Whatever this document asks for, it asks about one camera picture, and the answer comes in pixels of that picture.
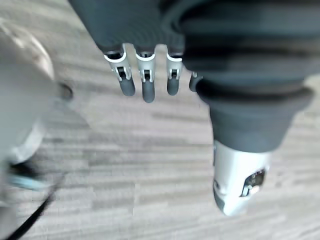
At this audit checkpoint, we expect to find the silver robot leg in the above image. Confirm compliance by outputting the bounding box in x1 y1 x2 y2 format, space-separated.
0 24 75 208

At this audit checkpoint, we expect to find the black cable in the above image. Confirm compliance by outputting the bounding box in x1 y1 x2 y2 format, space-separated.
0 172 66 240

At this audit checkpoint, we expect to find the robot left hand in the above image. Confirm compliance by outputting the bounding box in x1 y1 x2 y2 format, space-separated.
67 0 320 217

